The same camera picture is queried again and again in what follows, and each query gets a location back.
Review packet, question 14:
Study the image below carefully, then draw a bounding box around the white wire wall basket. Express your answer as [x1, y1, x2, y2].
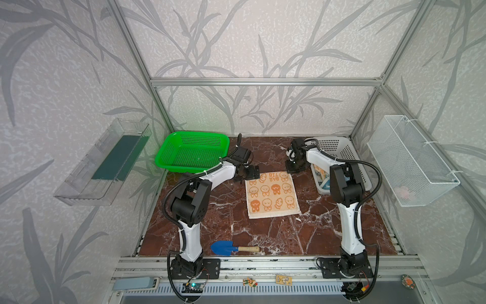
[368, 115, 461, 207]

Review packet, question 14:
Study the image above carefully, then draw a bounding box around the right controller board with wires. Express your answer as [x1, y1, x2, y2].
[342, 282, 370, 301]

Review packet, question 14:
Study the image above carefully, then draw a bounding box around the small yellow circuit board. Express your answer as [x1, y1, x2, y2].
[275, 274, 292, 286]

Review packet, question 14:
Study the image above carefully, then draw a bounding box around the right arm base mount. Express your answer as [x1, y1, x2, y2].
[316, 257, 374, 280]

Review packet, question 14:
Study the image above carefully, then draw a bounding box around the orange patterned towel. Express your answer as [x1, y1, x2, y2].
[245, 172, 301, 219]

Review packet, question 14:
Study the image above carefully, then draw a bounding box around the blue trowel wooden handle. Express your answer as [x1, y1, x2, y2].
[210, 241, 261, 257]

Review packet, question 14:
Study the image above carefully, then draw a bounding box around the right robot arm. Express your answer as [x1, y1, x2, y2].
[286, 138, 382, 277]

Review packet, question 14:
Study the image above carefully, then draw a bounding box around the round orange gadget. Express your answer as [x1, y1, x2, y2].
[401, 274, 416, 290]

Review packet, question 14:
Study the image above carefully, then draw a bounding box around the pink object in wire basket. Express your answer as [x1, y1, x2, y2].
[394, 186, 414, 200]

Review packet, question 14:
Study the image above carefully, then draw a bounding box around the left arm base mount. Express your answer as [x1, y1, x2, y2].
[169, 258, 221, 280]

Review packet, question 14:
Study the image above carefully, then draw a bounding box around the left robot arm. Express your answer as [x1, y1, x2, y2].
[155, 131, 260, 272]

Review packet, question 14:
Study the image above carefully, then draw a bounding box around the grey flat device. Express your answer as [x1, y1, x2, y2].
[113, 277, 160, 291]

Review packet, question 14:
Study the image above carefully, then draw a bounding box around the green plastic basket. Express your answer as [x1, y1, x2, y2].
[154, 131, 230, 174]

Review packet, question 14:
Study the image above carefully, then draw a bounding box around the blue patterned towel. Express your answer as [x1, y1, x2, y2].
[315, 167, 330, 191]

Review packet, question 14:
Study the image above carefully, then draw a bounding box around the small orange green trinket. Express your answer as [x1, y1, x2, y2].
[243, 277, 258, 288]

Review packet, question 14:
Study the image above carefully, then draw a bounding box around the white plastic basket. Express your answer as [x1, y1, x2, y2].
[305, 136, 359, 195]

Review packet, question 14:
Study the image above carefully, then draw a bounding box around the green led circuit board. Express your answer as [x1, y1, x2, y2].
[181, 282, 206, 294]

